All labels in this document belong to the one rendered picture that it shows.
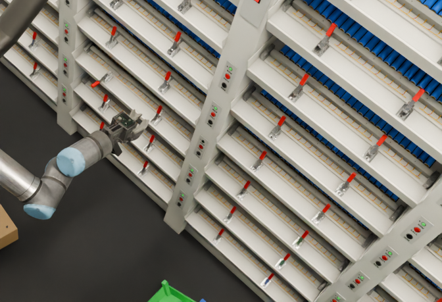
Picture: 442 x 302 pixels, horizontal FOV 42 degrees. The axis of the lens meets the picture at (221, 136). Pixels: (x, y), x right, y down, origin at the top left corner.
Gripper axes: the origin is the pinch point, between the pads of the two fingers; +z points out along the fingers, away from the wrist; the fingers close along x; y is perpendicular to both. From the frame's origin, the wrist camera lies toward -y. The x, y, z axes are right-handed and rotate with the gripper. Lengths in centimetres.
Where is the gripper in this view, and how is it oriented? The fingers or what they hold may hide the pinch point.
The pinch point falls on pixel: (142, 120)
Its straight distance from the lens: 212.7
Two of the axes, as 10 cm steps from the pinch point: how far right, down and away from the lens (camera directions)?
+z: 5.8, -4.4, 6.8
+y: 3.3, -6.4, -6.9
